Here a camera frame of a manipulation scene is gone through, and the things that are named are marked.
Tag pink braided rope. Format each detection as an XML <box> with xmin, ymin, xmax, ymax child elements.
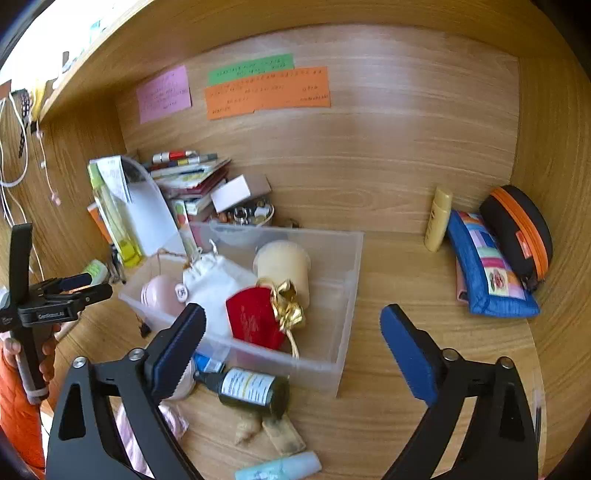
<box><xmin>113</xmin><ymin>401</ymin><xmax>190</xmax><ymax>478</ymax></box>

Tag yellow-green clear bottle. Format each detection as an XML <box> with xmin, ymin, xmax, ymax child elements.
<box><xmin>92</xmin><ymin>178</ymin><xmax>144</xmax><ymax>268</ymax></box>

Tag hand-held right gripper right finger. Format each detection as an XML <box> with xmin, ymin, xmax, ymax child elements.
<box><xmin>379</xmin><ymin>304</ymin><xmax>541</xmax><ymax>480</ymax></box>

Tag green white tube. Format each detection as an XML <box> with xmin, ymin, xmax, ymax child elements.
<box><xmin>82</xmin><ymin>259</ymin><xmax>110</xmax><ymax>289</ymax></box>

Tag silver marker pen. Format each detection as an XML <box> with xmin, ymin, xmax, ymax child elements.
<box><xmin>152</xmin><ymin>150</ymin><xmax>199</xmax><ymax>163</ymax></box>

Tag green paper note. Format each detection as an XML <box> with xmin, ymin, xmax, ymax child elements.
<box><xmin>208</xmin><ymin>54</ymin><xmax>295</xmax><ymax>86</ymax></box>

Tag white paper sheets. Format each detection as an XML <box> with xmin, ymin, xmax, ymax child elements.
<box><xmin>121</xmin><ymin>157</ymin><xmax>185</xmax><ymax>257</ymax></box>

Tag person's left forearm orange sleeve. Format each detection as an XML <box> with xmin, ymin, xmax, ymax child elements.
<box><xmin>0</xmin><ymin>344</ymin><xmax>48</xmax><ymax>477</ymax></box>

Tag white cardboard box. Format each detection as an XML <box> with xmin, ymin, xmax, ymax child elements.
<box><xmin>211</xmin><ymin>174</ymin><xmax>273</xmax><ymax>214</ymax></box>

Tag dark glass bottle white label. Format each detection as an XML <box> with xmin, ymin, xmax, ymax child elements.
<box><xmin>194</xmin><ymin>367</ymin><xmax>291</xmax><ymax>418</ymax></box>

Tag cream cylindrical jar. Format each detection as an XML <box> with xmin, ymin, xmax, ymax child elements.
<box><xmin>253</xmin><ymin>240</ymin><xmax>312</xmax><ymax>308</ymax></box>

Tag worn beige pad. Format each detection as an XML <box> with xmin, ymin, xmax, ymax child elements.
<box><xmin>262</xmin><ymin>414</ymin><xmax>306</xmax><ymax>455</ymax></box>

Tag person's left hand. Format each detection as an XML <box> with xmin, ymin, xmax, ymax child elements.
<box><xmin>39</xmin><ymin>323</ymin><xmax>64</xmax><ymax>383</ymax></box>

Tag pink earphone cable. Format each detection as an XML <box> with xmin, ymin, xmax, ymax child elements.
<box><xmin>34</xmin><ymin>129</ymin><xmax>63</xmax><ymax>206</ymax></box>

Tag black metal clips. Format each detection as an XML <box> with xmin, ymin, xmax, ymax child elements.
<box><xmin>111</xmin><ymin>244</ymin><xmax>127</xmax><ymax>284</ymax></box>

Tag light blue tube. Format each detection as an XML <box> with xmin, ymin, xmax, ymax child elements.
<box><xmin>235</xmin><ymin>451</ymin><xmax>322</xmax><ymax>480</ymax></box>

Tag pale yellow tube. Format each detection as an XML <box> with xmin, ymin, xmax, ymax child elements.
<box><xmin>424</xmin><ymin>185</ymin><xmax>454</xmax><ymax>253</ymax></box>

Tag small beige seashell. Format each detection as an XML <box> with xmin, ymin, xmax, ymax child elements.
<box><xmin>235</xmin><ymin>411</ymin><xmax>262</xmax><ymax>446</ymax></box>

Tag blue patchwork pouch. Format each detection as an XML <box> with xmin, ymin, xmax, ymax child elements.
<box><xmin>447</xmin><ymin>210</ymin><xmax>541</xmax><ymax>318</ymax></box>

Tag white round case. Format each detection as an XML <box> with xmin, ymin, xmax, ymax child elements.
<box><xmin>159</xmin><ymin>360</ymin><xmax>199</xmax><ymax>401</ymax></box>

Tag white drawstring pouch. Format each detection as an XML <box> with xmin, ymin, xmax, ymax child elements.
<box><xmin>182</xmin><ymin>251</ymin><xmax>258</xmax><ymax>337</ymax></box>

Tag pink paper note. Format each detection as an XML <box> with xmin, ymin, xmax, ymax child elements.
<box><xmin>136</xmin><ymin>65</ymin><xmax>192</xmax><ymax>125</ymax></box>

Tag stack of books and cards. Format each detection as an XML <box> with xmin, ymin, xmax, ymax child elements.
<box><xmin>150</xmin><ymin>157</ymin><xmax>232</xmax><ymax>227</ymax></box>

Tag black case orange zipper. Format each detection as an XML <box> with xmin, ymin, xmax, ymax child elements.
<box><xmin>479</xmin><ymin>185</ymin><xmax>553</xmax><ymax>292</ymax></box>

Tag fruit sticker card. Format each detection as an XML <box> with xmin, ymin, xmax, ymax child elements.
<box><xmin>173</xmin><ymin>198</ymin><xmax>197</xmax><ymax>252</ymax></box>

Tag clear plastic bin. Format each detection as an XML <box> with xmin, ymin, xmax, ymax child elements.
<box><xmin>119</xmin><ymin>220</ymin><xmax>365</xmax><ymax>398</ymax></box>

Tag white cable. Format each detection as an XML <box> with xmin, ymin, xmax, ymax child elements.
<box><xmin>0</xmin><ymin>97</ymin><xmax>29</xmax><ymax>188</ymax></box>

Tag wooden shelf board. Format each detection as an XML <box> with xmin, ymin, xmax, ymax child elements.
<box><xmin>39</xmin><ymin>0</ymin><xmax>522</xmax><ymax>123</ymax></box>

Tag bowl of small trinkets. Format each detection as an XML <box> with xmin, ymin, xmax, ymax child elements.
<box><xmin>215</xmin><ymin>198</ymin><xmax>275</xmax><ymax>245</ymax></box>

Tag orange book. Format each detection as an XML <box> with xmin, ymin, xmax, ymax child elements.
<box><xmin>87</xmin><ymin>203</ymin><xmax>114</xmax><ymax>245</ymax></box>

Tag small blue box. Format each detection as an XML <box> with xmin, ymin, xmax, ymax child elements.
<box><xmin>193</xmin><ymin>353</ymin><xmax>225</xmax><ymax>374</ymax></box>

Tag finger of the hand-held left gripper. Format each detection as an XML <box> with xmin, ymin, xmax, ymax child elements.
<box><xmin>43</xmin><ymin>283</ymin><xmax>115</xmax><ymax>309</ymax></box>
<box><xmin>31</xmin><ymin>272</ymin><xmax>94</xmax><ymax>297</ymax></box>

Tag white paper receipt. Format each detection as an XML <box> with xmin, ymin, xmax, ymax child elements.
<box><xmin>89</xmin><ymin>156</ymin><xmax>132</xmax><ymax>204</ymax></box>

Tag clear ballpoint pen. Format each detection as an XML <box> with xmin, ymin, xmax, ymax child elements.
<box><xmin>531</xmin><ymin>388</ymin><xmax>544</xmax><ymax>444</ymax></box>

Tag wooden desktop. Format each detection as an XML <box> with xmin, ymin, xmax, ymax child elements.
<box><xmin>46</xmin><ymin>222</ymin><xmax>550</xmax><ymax>480</ymax></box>

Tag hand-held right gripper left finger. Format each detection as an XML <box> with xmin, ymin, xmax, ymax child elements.
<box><xmin>45</xmin><ymin>302</ymin><xmax>207</xmax><ymax>480</ymax></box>

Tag red velvet pouch gold ribbon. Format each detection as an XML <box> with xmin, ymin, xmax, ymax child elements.
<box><xmin>225</xmin><ymin>278</ymin><xmax>308</xmax><ymax>360</ymax></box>

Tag white round pouch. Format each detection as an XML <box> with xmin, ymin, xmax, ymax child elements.
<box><xmin>140</xmin><ymin>274</ymin><xmax>186</xmax><ymax>319</ymax></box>

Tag orange paper note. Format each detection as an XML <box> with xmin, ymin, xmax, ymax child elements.
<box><xmin>204</xmin><ymin>67</ymin><xmax>332</xmax><ymax>121</ymax></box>

